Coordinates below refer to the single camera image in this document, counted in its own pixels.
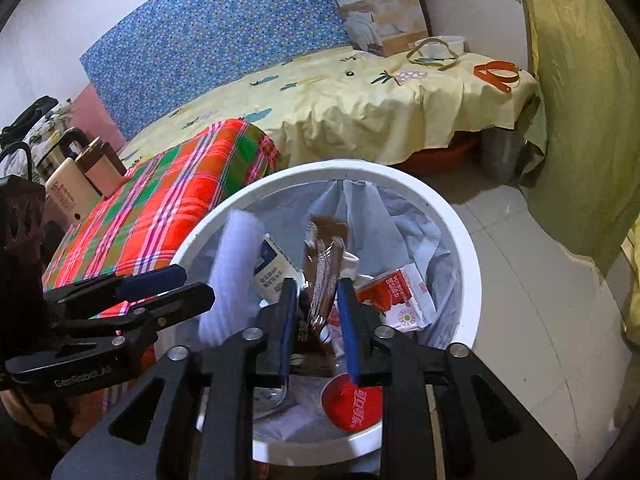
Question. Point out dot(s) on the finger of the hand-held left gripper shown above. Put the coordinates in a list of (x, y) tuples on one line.
[(150, 280), (177, 300)]

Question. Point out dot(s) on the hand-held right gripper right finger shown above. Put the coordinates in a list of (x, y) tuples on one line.
[(350, 330)]

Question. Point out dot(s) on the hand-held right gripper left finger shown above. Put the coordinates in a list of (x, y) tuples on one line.
[(287, 330)]

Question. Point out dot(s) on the red white drink carton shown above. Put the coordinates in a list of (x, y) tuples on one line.
[(400, 300)]

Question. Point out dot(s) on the white milk carton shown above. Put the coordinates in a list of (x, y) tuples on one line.
[(275, 270)]

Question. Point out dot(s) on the white foam net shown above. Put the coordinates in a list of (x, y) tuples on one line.
[(235, 270)]

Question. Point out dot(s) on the dark snack wrapper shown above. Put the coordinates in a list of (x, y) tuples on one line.
[(322, 270)]

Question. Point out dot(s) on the red can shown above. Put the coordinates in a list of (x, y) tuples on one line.
[(352, 402)]

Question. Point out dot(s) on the white round trash bin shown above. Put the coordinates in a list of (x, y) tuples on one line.
[(465, 270)]

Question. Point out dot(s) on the red green plaid blanket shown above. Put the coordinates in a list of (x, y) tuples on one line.
[(150, 210)]

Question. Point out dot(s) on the grey plastic bin liner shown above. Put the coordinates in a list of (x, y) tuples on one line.
[(400, 230)]

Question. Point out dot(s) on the pink jug with brown lid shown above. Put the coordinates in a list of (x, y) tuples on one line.
[(102, 170)]

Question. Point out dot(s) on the cream thermal kettle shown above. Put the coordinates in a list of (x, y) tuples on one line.
[(70, 190)]

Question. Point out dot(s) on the stainless steel electric kettle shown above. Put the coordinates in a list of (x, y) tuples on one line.
[(55, 152)]

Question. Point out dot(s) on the pineapple printed cloth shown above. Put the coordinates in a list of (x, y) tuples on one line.
[(45, 127)]

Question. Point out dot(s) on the red basin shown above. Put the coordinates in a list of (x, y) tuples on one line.
[(445, 152)]

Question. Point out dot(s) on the black bag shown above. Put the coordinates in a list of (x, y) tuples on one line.
[(32, 110)]

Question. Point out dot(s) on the metal pot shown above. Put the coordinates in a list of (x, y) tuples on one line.
[(500, 155)]

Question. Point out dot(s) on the yellow printed bed sheet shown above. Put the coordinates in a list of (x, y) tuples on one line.
[(375, 95)]

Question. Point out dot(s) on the blue floral headboard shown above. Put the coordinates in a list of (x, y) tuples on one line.
[(210, 35)]

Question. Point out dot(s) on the yellow cloth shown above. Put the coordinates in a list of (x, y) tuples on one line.
[(632, 280)]

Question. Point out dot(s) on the green curtain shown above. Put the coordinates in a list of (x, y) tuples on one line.
[(575, 110)]

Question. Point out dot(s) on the cardboard bedding package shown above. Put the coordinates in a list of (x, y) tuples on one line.
[(380, 10)]

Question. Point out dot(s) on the white panel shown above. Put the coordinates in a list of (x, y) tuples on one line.
[(475, 15)]

